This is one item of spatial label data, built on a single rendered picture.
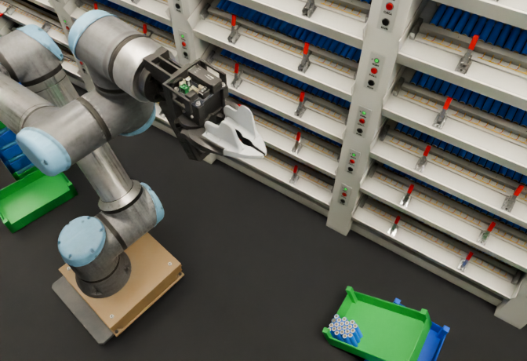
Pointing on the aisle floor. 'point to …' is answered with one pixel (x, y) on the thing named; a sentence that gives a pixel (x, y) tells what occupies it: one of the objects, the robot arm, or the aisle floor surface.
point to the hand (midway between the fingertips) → (257, 154)
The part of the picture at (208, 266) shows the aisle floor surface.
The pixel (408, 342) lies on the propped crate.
